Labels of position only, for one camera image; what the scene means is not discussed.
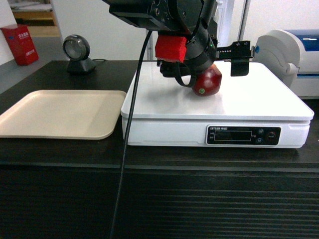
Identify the black gripper red block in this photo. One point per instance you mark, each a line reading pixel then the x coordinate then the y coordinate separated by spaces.
pixel 198 51

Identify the dark red mango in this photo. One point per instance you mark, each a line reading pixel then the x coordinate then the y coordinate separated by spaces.
pixel 208 83

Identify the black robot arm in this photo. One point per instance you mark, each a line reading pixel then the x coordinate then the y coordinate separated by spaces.
pixel 192 19

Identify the white digital checkout scale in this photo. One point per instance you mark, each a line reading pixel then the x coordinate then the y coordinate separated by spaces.
pixel 256 110

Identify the white blue receipt printer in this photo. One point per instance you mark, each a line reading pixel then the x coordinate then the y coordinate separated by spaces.
pixel 293 56

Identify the black round barcode scanner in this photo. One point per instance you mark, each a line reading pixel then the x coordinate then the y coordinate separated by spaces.
pixel 77 49

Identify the beige plastic tray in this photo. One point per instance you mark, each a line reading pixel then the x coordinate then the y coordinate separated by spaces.
pixel 63 114

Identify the wooden shelf unit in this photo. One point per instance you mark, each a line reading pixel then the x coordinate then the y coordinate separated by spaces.
pixel 37 14

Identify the red fire extinguisher box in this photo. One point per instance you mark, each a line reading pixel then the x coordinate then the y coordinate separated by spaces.
pixel 20 44

